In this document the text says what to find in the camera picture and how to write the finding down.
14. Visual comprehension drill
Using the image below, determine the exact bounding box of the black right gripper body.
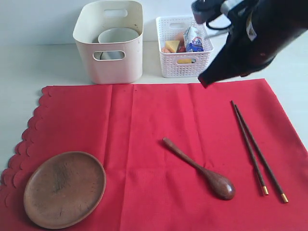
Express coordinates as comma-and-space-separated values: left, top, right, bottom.
198, 31, 276, 88

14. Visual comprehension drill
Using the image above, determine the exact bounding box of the blue white milk carton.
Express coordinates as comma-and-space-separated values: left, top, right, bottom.
183, 26, 204, 52

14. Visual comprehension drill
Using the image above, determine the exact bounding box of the red sausage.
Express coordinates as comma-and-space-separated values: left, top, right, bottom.
177, 41, 186, 53

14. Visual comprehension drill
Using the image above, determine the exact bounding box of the yellow lemon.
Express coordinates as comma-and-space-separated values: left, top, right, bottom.
177, 59, 192, 64

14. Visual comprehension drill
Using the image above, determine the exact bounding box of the brown egg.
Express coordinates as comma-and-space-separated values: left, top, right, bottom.
174, 32, 184, 41

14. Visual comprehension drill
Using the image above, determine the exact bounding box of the yellow cheese wedge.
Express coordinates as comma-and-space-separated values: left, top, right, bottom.
165, 40, 180, 53

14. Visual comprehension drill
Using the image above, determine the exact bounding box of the orange fried chicken piece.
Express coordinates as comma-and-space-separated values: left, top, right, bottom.
161, 47, 170, 53

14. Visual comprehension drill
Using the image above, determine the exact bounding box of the white ceramic bowl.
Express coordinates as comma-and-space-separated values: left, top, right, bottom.
98, 27, 139, 60

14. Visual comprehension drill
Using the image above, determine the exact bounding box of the dark wooden spoon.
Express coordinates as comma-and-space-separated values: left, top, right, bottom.
162, 137, 235, 200

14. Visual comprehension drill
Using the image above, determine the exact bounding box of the brown chopstick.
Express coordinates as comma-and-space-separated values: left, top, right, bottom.
231, 101, 269, 195
236, 105, 289, 204

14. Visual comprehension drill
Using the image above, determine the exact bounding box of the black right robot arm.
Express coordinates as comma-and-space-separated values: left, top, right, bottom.
191, 0, 308, 87

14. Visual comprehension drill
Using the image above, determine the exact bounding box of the white perforated plastic basket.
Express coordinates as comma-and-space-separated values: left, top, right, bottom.
156, 16, 214, 78

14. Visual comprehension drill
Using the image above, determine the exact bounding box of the cream plastic tub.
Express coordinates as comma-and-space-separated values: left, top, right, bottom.
73, 0, 143, 84

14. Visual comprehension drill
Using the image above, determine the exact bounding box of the red scalloped cloth mat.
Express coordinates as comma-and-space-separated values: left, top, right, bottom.
0, 79, 308, 231

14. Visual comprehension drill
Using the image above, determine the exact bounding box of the brown wooden plate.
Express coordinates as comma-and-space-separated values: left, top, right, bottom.
24, 151, 106, 230

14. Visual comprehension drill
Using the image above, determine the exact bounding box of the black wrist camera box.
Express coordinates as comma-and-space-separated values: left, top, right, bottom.
191, 0, 224, 25

